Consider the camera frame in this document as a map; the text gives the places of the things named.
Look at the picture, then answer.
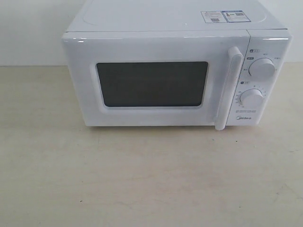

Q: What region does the upper white control knob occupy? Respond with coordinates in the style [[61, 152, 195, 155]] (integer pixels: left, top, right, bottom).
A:
[[249, 58, 276, 81]]

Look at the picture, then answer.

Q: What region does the white microwave door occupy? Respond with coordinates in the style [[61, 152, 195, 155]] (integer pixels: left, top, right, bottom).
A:
[[62, 30, 250, 130]]

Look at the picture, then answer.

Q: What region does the white control knob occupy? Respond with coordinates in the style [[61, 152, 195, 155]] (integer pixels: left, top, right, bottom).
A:
[[240, 89, 264, 108], [249, 58, 276, 81]]

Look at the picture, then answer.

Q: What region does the white microwave oven body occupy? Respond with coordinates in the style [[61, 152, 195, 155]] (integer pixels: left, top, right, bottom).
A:
[[65, 0, 292, 126]]

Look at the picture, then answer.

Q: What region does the lower white control knob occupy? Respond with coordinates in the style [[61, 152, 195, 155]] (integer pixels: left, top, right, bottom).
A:
[[240, 89, 264, 108]]

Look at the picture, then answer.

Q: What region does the printed paper instruction sheet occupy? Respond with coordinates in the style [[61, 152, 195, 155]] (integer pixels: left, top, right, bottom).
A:
[[201, 10, 251, 23]]

